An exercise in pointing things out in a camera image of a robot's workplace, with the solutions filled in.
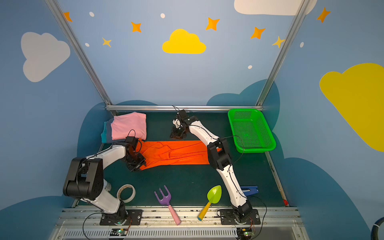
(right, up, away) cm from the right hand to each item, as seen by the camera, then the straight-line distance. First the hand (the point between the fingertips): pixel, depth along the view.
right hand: (171, 136), depth 97 cm
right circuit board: (+40, -46, -26) cm, 66 cm away
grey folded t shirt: (-43, +2, +3) cm, 43 cm away
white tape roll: (-23, -27, -15) cm, 39 cm away
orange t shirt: (-7, -12, 0) cm, 14 cm away
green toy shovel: (+26, -32, -15) cm, 44 cm away
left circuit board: (-21, -45, -26) cm, 56 cm away
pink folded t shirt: (-30, +8, +7) cm, 32 cm away
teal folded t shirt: (-49, +1, +7) cm, 50 cm away
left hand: (-14, -18, -6) cm, 24 cm away
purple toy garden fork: (0, -34, -17) cm, 38 cm away
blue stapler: (+46, -29, -15) cm, 57 cm away
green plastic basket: (+58, +2, +14) cm, 60 cm away
